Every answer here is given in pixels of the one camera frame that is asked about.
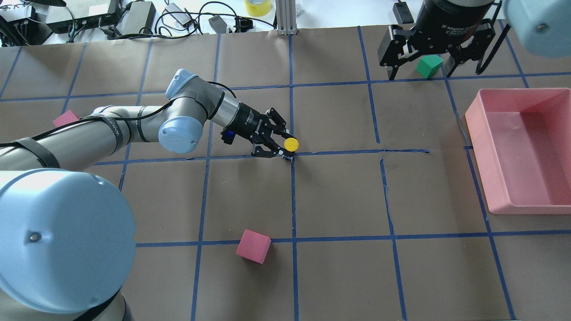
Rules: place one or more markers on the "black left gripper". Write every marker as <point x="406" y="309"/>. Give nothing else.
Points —
<point x="250" y="122"/>

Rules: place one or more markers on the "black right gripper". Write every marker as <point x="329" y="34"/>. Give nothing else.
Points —
<point x="448" y="20"/>

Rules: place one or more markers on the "yellow push button switch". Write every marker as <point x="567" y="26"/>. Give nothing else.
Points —
<point x="291" y="145"/>

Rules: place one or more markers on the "pink cube near left arm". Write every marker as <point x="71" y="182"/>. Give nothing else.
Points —
<point x="66" y="118"/>

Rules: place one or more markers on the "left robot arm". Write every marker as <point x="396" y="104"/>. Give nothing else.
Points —
<point x="67" y="236"/>

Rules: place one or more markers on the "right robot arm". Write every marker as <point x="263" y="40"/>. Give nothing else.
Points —
<point x="542" y="26"/>

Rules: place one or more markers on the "green cube near bin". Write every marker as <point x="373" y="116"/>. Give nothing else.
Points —
<point x="428" y="65"/>

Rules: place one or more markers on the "black power adapter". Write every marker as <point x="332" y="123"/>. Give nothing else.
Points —
<point x="402" y="12"/>

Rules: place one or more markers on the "pink cube centre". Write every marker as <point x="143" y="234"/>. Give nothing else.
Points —
<point x="253" y="246"/>

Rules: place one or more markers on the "pink plastic bin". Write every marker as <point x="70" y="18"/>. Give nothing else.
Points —
<point x="522" y="142"/>

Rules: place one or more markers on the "yellow tape roll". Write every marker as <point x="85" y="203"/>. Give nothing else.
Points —
<point x="257" y="8"/>

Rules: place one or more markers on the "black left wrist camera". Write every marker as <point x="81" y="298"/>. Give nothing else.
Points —
<point x="228" y="136"/>

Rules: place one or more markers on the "aluminium frame post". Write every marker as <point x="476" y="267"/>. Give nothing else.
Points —
<point x="285" y="13"/>

